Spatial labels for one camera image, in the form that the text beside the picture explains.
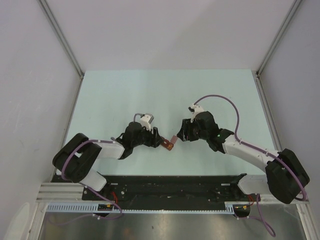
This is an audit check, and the aluminium frame post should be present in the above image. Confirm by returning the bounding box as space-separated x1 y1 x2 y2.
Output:
256 0 305 76
37 0 85 79

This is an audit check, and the left aluminium frame post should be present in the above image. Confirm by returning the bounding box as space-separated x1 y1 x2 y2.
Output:
37 0 85 79

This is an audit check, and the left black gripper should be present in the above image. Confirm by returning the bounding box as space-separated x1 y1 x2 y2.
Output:
131 123 164 148

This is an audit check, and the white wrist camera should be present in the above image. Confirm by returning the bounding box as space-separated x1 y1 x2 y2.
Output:
188 103 205 123
139 113 154 131

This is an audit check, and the right aluminium frame post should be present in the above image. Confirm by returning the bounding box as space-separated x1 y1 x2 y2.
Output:
256 0 305 76

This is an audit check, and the white slotted cable duct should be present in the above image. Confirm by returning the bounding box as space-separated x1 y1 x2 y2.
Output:
46 201 237 215

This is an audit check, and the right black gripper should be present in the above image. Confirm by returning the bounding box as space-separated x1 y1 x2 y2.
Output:
177 118 209 142

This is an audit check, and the red pill organizer box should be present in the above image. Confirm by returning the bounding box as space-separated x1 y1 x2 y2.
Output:
161 135 178 151

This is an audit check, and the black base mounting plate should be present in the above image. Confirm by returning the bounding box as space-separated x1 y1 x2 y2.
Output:
82 174 256 211

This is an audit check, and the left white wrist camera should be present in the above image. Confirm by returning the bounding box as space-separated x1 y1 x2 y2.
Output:
139 113 154 131

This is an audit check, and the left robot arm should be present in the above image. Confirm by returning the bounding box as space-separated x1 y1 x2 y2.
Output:
52 122 164 200

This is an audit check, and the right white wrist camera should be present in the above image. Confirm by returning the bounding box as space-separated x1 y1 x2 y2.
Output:
188 103 205 123

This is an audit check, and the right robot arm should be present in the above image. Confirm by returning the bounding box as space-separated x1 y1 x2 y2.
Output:
177 111 310 204

